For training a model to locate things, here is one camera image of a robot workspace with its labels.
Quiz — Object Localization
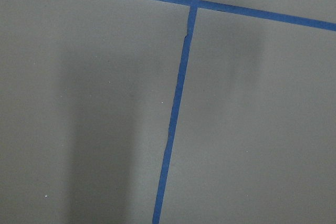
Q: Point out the blue tape grid lines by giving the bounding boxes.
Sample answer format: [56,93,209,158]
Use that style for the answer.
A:
[152,0,335,223]

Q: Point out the brown paper table cover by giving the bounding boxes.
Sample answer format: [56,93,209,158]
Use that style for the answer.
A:
[1,0,335,223]

